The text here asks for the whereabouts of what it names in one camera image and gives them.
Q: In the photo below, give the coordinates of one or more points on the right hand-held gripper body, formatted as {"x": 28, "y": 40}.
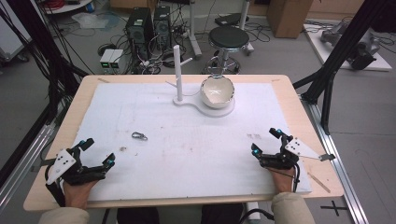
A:
{"x": 286, "y": 155}

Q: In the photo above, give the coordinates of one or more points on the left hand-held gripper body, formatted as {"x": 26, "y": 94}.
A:
{"x": 70, "y": 169}

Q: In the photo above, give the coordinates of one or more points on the person's right hand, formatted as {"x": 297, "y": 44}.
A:
{"x": 284, "y": 179}

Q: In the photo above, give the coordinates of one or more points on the person's left hand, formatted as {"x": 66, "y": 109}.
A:
{"x": 79, "y": 194}

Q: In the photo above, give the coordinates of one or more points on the grey tape strip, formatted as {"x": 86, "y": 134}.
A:
{"x": 327, "y": 157}
{"x": 42, "y": 165}

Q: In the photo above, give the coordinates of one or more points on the silver metal carabiner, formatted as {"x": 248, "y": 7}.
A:
{"x": 139, "y": 136}

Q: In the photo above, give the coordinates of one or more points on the white table leg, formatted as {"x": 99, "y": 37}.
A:
{"x": 253, "y": 211}

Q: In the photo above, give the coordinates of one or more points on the light wooden table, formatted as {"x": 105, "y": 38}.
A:
{"x": 93, "y": 82}

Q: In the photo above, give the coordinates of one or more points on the white foam board mat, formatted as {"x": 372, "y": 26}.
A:
{"x": 193, "y": 149}

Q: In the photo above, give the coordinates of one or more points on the white ceramic bowl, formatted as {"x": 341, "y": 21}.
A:
{"x": 217, "y": 91}

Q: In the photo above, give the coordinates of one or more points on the person's dark-clothed legs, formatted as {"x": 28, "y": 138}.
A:
{"x": 177, "y": 214}

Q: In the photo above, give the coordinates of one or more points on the white power supply box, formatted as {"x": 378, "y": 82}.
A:
{"x": 111, "y": 59}

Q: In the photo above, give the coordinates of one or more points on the white platform board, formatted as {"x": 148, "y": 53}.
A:
{"x": 330, "y": 56}

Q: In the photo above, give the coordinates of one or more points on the black round stool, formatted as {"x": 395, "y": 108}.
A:
{"x": 229, "y": 39}

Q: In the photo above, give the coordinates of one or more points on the white tree-shaped hanger stand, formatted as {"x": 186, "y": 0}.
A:
{"x": 178, "y": 77}

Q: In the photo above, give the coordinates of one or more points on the white desk leg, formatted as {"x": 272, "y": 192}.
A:
{"x": 193, "y": 34}
{"x": 246, "y": 28}

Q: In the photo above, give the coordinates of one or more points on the brown cardboard box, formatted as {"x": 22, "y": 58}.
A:
{"x": 288, "y": 17}

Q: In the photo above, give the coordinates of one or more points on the grey robot device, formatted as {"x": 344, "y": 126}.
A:
{"x": 361, "y": 46}

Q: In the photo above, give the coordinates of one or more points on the clear plastic bag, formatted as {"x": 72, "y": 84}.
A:
{"x": 90, "y": 20}

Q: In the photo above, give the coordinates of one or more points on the black computer tower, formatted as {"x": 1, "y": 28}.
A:
{"x": 139, "y": 28}
{"x": 162, "y": 26}

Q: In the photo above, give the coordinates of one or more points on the aluminium rail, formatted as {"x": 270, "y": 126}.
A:
{"x": 26, "y": 161}
{"x": 339, "y": 168}

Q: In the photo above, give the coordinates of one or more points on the black metal frame post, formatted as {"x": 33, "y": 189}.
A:
{"x": 339, "y": 49}
{"x": 37, "y": 46}

